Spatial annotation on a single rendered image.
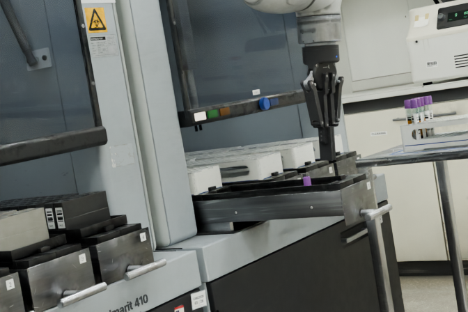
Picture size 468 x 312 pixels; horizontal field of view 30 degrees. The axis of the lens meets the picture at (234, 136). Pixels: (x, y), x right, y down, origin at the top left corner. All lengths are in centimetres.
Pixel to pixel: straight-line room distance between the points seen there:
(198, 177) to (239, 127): 63
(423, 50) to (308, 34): 236
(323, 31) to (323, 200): 34
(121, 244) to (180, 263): 16
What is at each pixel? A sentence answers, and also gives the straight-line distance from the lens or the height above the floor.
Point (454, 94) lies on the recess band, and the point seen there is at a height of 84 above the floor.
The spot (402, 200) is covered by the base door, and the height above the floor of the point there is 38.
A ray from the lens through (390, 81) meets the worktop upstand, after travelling 484.
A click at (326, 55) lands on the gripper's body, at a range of 177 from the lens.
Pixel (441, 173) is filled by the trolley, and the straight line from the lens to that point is 239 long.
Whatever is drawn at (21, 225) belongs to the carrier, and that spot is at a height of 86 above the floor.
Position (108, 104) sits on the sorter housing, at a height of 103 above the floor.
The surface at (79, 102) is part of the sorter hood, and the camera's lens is 158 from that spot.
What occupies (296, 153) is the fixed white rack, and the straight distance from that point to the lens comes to 207.
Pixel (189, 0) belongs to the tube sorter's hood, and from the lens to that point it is 188.
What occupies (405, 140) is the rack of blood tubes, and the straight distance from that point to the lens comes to 202.
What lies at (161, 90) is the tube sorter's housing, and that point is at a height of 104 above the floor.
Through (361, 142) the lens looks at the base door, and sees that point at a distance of 426.
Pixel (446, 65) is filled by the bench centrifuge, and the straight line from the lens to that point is 406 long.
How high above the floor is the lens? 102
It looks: 3 degrees down
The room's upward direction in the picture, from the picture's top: 9 degrees counter-clockwise
